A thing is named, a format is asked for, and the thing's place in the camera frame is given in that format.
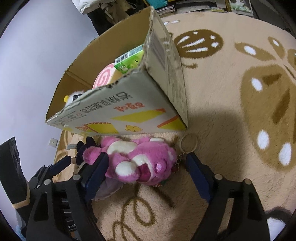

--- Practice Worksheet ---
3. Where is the white puffer jacket hanging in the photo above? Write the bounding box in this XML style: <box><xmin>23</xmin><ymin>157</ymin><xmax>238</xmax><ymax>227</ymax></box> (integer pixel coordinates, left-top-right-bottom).
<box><xmin>72</xmin><ymin>0</ymin><xmax>114</xmax><ymax>15</ymax></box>

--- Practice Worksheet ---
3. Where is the pink swirl roll plush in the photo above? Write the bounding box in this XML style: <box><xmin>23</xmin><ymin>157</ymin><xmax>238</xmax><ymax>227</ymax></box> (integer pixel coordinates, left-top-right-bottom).
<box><xmin>92</xmin><ymin>63</ymin><xmax>122</xmax><ymax>89</ymax></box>

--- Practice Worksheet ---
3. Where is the beige patterned rug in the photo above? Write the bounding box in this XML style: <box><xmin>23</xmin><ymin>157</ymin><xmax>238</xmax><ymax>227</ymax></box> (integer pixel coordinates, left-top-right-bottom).
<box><xmin>53</xmin><ymin>11</ymin><xmax>296</xmax><ymax>241</ymax></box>

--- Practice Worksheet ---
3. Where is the green tissue pack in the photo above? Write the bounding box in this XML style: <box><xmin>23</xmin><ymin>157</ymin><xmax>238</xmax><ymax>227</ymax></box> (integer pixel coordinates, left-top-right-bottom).
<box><xmin>114</xmin><ymin>45</ymin><xmax>144</xmax><ymax>74</ymax></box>

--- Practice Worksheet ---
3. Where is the open cardboard box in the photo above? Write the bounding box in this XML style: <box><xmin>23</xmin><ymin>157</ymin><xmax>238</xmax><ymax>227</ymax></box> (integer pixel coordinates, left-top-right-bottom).
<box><xmin>45</xmin><ymin>7</ymin><xmax>188</xmax><ymax>136</ymax></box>

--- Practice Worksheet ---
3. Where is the pink bear plush keychain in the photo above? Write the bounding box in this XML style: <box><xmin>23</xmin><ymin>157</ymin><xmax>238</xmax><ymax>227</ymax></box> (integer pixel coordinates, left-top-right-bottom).
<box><xmin>82</xmin><ymin>133</ymin><xmax>199</xmax><ymax>187</ymax></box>

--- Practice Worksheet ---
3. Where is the stack of books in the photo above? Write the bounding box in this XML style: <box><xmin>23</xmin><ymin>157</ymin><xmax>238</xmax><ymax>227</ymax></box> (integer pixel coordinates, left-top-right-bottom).
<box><xmin>156</xmin><ymin>5</ymin><xmax>176</xmax><ymax>16</ymax></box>

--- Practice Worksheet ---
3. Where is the lower wall outlet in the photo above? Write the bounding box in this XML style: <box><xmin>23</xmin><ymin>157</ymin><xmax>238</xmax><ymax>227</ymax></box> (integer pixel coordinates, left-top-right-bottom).
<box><xmin>49</xmin><ymin>138</ymin><xmax>58</xmax><ymax>148</ymax></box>

